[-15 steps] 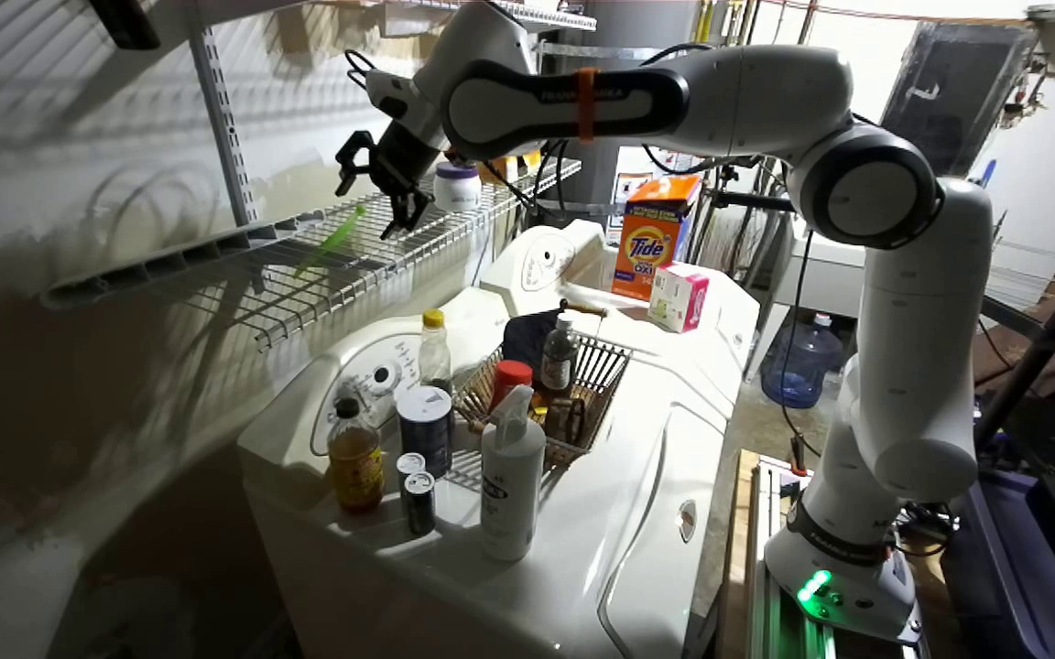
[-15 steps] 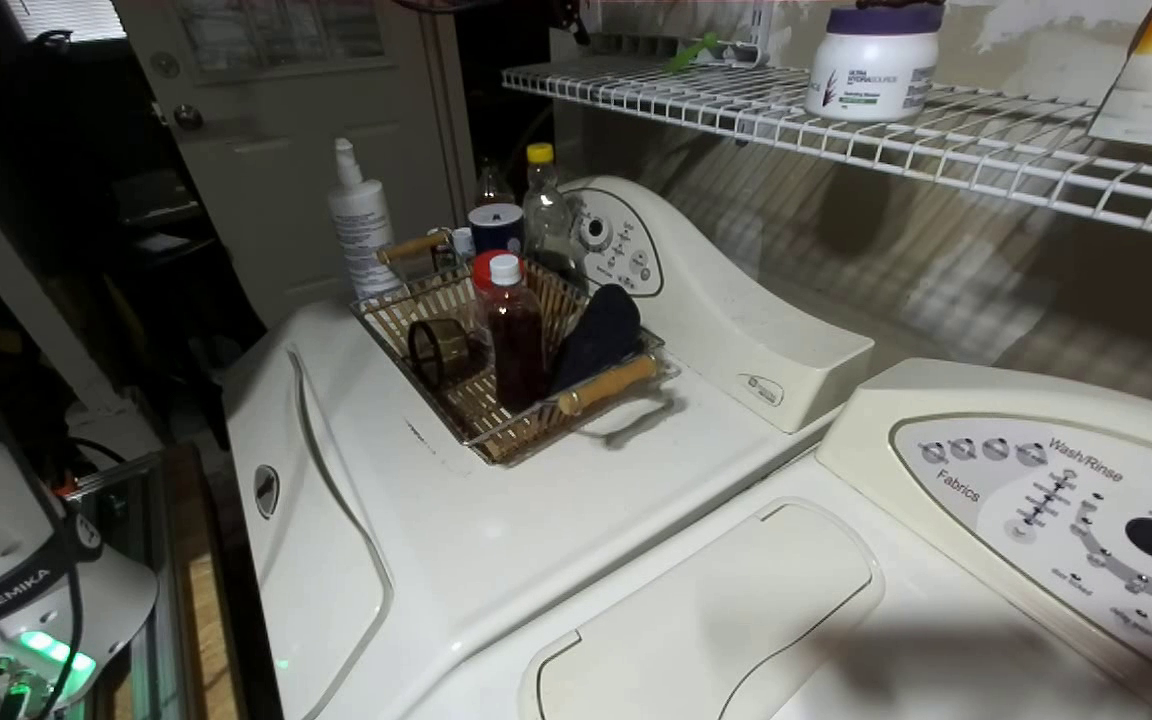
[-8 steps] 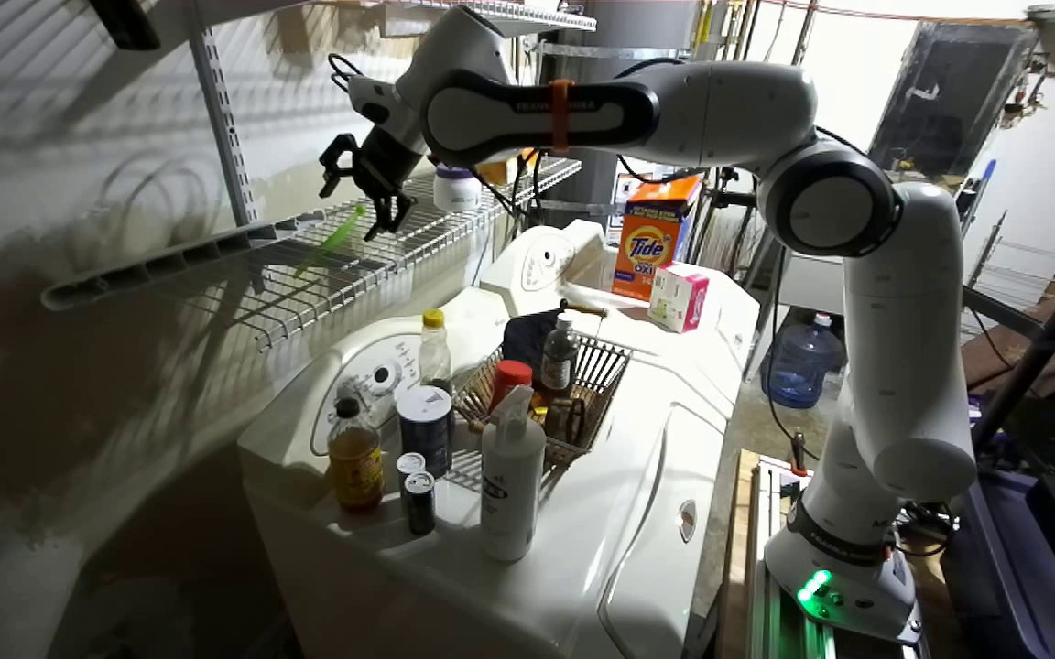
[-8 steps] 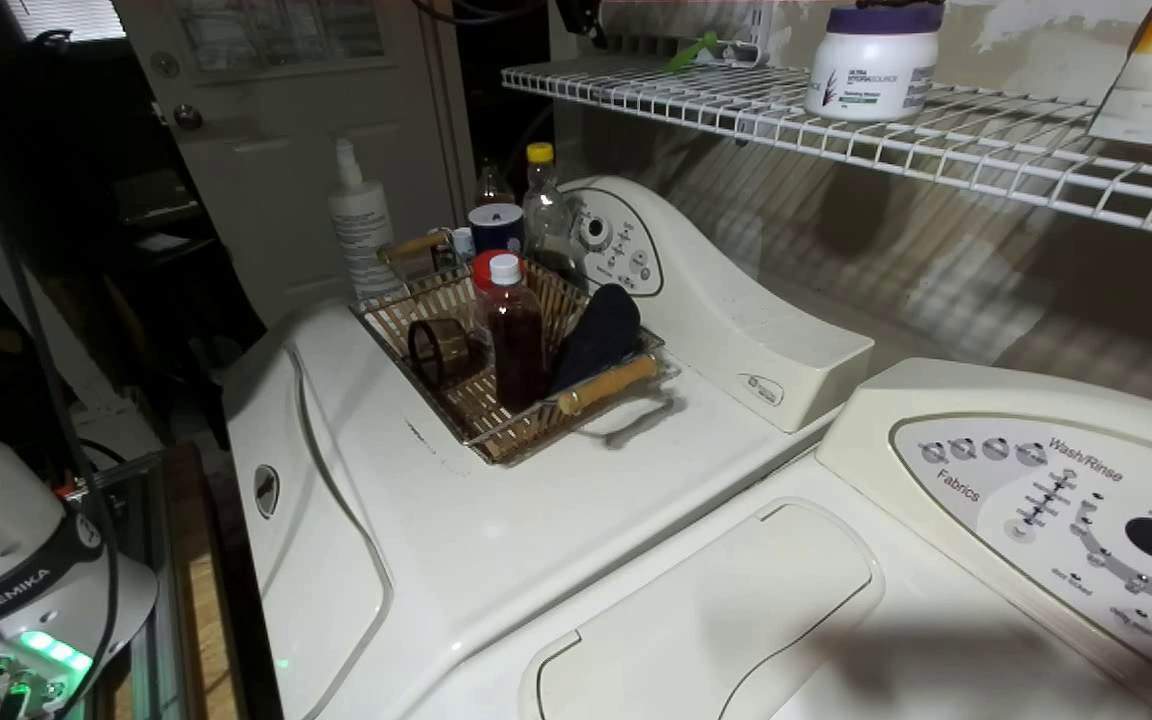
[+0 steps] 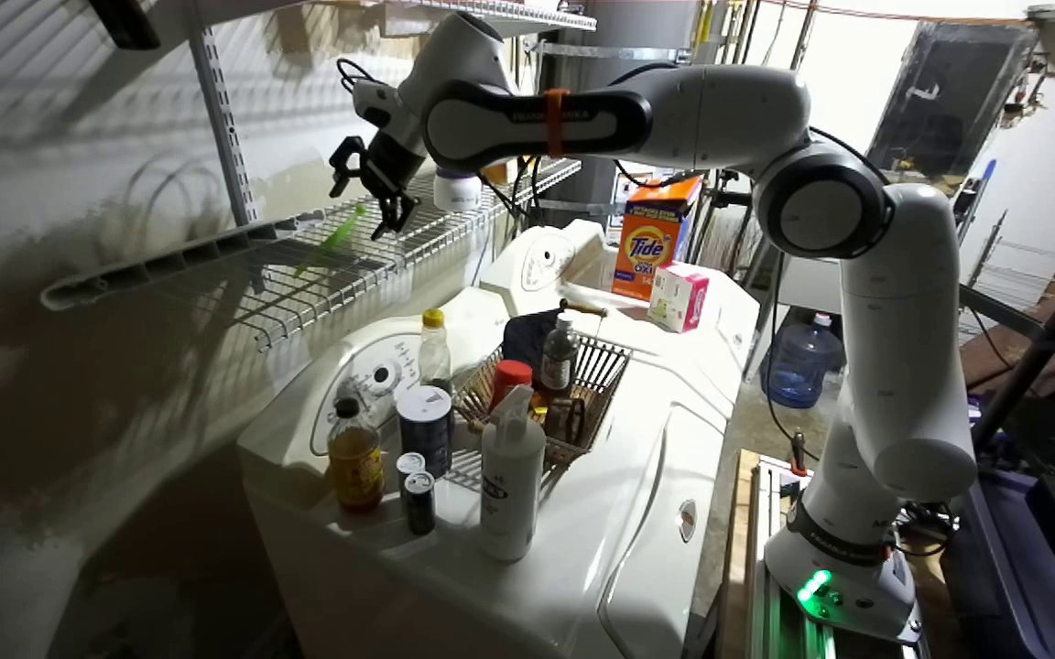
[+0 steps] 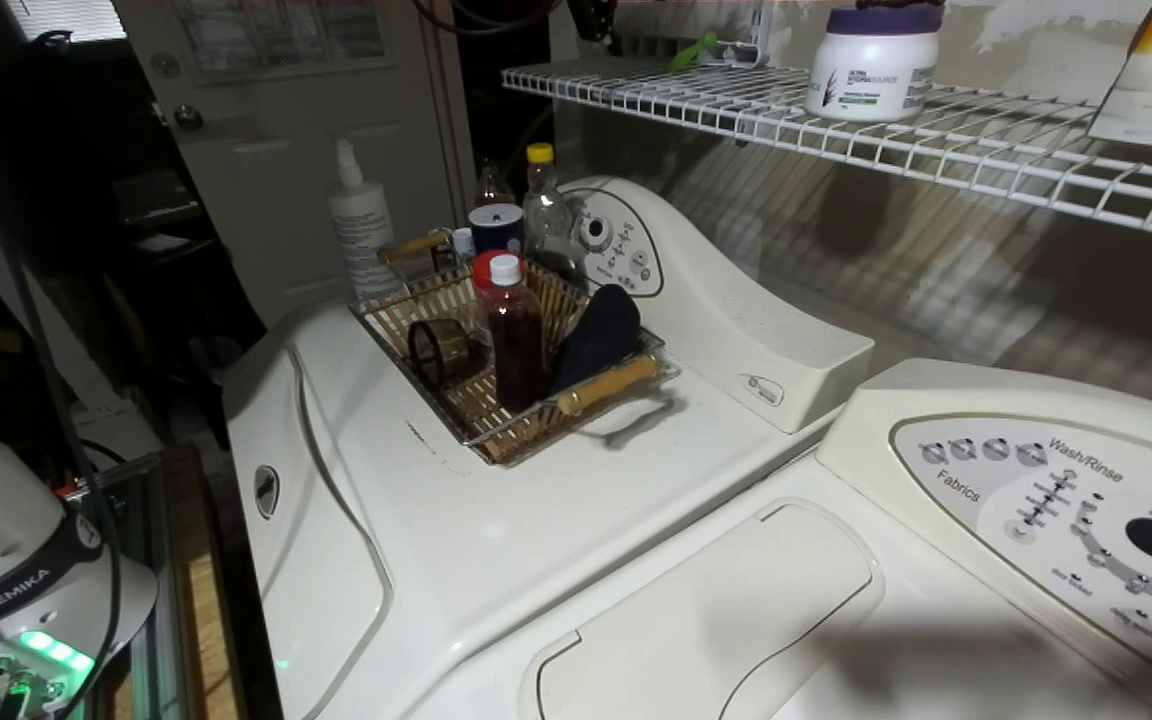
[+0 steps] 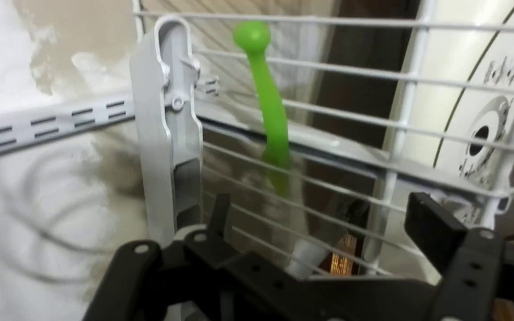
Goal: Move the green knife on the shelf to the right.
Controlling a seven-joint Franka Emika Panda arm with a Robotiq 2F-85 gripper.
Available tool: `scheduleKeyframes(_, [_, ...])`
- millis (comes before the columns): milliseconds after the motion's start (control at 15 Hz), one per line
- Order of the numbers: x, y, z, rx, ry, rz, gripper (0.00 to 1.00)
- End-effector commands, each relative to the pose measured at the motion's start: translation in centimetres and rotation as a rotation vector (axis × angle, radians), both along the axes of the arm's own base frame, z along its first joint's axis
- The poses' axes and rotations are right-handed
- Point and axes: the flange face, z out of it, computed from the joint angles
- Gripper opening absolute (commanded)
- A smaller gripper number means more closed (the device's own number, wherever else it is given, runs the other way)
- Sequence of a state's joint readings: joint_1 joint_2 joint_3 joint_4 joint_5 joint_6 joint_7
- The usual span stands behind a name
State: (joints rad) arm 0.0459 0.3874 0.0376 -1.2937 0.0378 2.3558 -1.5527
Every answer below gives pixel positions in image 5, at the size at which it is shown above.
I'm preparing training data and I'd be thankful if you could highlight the blue white round canister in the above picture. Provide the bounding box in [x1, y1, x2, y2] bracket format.
[391, 381, 458, 479]

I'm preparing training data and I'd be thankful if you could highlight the wooden platform board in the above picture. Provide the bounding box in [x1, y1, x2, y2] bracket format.
[716, 448, 800, 659]

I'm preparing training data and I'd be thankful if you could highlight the dark blue cloth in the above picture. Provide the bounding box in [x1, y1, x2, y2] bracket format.
[499, 303, 573, 379]

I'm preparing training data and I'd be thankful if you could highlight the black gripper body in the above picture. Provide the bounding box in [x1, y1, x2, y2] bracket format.
[359, 122, 433, 196]

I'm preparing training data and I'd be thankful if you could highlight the black flat panel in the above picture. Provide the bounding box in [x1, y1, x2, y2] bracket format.
[864, 20, 1038, 183]

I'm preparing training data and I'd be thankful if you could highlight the small jar silver lid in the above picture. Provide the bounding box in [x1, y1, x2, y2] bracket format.
[391, 448, 433, 485]

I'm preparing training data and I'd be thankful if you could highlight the orange Tide detergent box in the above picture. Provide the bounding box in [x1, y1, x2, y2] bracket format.
[607, 175, 704, 303]

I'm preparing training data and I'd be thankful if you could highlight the white wire shelf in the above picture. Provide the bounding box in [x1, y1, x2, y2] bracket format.
[36, 156, 586, 349]

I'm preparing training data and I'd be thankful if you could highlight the white spray bottle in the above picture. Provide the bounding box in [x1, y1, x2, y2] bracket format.
[478, 381, 553, 568]

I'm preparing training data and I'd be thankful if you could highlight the dark blue storage bin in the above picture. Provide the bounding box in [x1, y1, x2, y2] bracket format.
[943, 470, 1055, 659]

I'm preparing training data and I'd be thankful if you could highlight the grey water heater tank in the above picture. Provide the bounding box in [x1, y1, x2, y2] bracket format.
[575, 0, 709, 77]

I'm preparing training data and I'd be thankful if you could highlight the pink white small box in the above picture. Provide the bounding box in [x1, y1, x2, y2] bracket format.
[650, 264, 716, 338]

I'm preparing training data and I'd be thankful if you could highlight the metal shelf upright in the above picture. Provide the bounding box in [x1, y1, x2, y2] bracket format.
[188, 31, 262, 230]

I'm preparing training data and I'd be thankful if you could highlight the white upper shelf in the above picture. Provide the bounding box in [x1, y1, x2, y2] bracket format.
[378, 0, 600, 37]

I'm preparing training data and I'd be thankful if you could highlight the white dryer machine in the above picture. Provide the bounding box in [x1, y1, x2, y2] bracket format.
[478, 217, 763, 408]

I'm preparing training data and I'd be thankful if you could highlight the white washing machine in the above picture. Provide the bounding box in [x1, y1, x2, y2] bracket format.
[237, 303, 734, 659]

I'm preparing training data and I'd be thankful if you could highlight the black slanted pole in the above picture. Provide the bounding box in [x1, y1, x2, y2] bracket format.
[970, 222, 1055, 449]

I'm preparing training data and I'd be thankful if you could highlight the green knife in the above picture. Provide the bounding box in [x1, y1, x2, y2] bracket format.
[314, 197, 374, 258]

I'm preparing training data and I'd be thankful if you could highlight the clear bottle yellow cap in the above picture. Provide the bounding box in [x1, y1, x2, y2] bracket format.
[415, 303, 458, 397]

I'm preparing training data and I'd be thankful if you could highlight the blue water jug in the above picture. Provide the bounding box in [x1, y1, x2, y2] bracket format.
[760, 308, 849, 415]

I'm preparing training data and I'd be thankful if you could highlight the red lid jar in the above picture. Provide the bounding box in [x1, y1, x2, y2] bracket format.
[488, 355, 539, 415]

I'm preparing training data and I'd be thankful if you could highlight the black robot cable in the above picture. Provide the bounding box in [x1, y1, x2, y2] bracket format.
[334, 53, 407, 130]

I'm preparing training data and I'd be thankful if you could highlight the wicker basket tray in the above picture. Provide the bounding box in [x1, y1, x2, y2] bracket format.
[447, 325, 637, 499]

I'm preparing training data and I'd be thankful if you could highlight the small dark spice jar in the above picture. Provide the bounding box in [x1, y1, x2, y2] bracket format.
[400, 470, 439, 538]

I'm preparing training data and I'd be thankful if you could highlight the white jar purple lid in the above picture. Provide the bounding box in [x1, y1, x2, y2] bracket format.
[433, 161, 488, 221]

